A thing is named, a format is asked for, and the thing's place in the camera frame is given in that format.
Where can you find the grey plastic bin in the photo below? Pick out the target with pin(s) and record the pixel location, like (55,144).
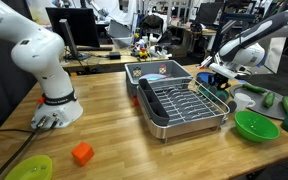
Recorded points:
(166,68)

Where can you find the grey dish rack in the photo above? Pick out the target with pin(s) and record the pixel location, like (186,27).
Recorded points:
(174,107)

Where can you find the wooden background desk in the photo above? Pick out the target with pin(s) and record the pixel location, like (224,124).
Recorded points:
(97,59)

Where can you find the large long green cucumber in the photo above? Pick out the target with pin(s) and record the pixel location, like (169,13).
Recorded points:
(253,88)

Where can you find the black computer monitor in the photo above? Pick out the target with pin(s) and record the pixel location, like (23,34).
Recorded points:
(78,29)

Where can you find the yellow-green small bowl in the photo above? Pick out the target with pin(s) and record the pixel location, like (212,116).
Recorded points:
(38,167)

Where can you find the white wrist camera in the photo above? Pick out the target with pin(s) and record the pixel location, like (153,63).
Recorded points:
(228,70)

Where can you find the bright green bowl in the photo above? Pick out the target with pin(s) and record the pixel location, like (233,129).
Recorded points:
(255,127)

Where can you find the white plastic cup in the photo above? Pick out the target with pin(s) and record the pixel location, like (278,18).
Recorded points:
(243,101)

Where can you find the grey laptop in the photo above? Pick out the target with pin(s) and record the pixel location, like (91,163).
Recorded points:
(118,30)

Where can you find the dark green plate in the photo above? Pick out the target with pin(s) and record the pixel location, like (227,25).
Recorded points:
(222,95)

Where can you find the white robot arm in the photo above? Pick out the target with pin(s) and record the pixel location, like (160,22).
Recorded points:
(37,51)

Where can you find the blue plate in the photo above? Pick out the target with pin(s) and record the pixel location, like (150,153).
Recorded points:
(205,76)

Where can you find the yellow rubber duck toy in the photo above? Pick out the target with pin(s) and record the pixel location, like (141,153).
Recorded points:
(143,53)

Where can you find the orange cube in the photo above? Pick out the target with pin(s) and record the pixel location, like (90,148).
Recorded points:
(82,153)

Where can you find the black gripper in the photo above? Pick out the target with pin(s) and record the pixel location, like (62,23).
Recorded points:
(221,82)

